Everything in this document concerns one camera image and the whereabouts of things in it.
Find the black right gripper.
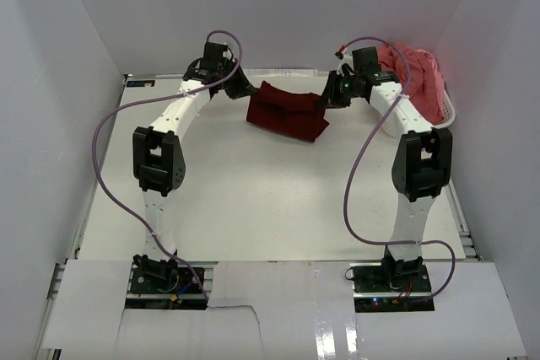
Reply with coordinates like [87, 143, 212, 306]
[316, 71, 361, 110]

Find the dark red t-shirt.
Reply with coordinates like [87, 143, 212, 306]
[246, 81, 329, 142]

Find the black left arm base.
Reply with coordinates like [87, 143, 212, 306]
[125, 255, 208, 310]

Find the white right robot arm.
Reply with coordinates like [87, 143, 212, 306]
[317, 46, 453, 293]

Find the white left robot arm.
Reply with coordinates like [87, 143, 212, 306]
[132, 41, 257, 292]

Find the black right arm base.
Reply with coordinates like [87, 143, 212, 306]
[344, 252, 435, 314]

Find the pink t-shirt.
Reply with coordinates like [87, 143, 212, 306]
[377, 43, 445, 125]

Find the small black label sticker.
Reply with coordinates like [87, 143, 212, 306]
[125, 80, 155, 88]

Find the white plastic basket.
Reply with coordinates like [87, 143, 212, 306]
[379, 94, 458, 138]

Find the white front cover sheet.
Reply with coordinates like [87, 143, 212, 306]
[42, 261, 526, 359]

